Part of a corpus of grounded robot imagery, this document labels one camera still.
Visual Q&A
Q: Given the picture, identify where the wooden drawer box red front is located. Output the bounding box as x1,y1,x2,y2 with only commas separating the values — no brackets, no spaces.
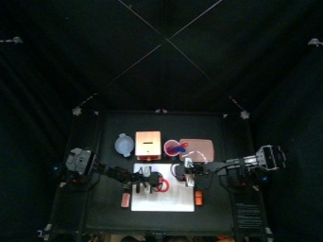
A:
133,130,162,162

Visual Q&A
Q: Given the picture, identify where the white cutting board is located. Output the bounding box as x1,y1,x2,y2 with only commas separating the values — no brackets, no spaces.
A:
129,163,196,213

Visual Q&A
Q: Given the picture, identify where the red plastic cup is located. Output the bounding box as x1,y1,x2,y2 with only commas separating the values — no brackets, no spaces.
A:
162,139,185,158

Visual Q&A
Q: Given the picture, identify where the blue plastic utensil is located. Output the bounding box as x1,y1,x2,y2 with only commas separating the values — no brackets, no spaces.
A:
169,142,189,156

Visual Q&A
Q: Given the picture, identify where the pinkish brown tray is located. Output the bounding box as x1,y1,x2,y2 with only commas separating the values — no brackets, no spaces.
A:
177,138,216,164

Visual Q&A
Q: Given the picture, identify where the orange block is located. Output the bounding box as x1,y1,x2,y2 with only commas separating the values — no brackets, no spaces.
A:
193,189,204,207

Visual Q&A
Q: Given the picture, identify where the white text warning label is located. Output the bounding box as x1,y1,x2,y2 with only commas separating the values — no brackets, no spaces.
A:
233,202,265,232

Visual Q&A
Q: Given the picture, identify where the grey vertical frame pole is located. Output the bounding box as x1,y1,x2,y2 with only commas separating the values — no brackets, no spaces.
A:
157,0,166,112

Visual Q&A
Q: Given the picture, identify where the thin diagonal wire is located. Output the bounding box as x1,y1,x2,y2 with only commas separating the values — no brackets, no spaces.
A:
116,0,246,113
77,0,222,111

